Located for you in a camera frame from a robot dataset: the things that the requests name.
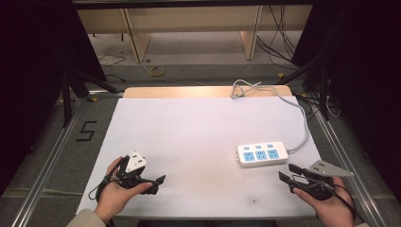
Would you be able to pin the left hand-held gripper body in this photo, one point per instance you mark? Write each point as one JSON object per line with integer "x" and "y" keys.
{"x": 135, "y": 164}

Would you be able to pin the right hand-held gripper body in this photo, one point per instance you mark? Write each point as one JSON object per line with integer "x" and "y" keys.
{"x": 315, "y": 186}

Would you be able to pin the person's right hand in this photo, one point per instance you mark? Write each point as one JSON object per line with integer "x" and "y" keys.
{"x": 334, "y": 208}

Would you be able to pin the person's left hand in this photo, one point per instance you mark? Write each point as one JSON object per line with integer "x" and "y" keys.
{"x": 116, "y": 197}

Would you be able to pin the white blue power strip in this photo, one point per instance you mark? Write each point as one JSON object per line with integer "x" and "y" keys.
{"x": 262, "y": 154}

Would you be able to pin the white table board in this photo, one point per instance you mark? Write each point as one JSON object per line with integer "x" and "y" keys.
{"x": 189, "y": 151}

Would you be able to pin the black tripod stand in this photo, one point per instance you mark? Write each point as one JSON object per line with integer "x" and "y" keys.
{"x": 74, "y": 85}
{"x": 318, "y": 82}

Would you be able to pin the dark curtain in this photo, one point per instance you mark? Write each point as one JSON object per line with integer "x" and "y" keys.
{"x": 34, "y": 78}
{"x": 362, "y": 88}

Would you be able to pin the light wooden desk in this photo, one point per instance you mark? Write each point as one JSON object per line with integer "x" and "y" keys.
{"x": 189, "y": 19}

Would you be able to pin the aluminium frame rail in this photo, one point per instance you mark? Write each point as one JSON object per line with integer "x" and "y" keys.
{"x": 47, "y": 160}
{"x": 345, "y": 157}

